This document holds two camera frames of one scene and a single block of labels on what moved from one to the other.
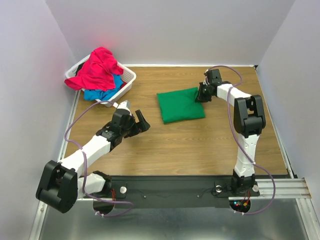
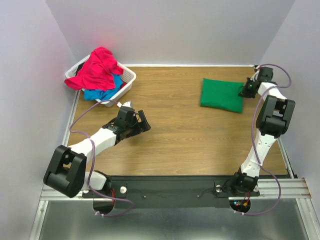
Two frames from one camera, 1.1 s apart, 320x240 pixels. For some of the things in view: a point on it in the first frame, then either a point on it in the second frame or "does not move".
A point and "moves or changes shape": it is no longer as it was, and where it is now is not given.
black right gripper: (202, 92) to (245, 90)
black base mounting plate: (169, 192) does not move
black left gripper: (143, 125) does not move
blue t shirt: (90, 94) does not move
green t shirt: (180, 105) moves or changes shape
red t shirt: (97, 73) does not move
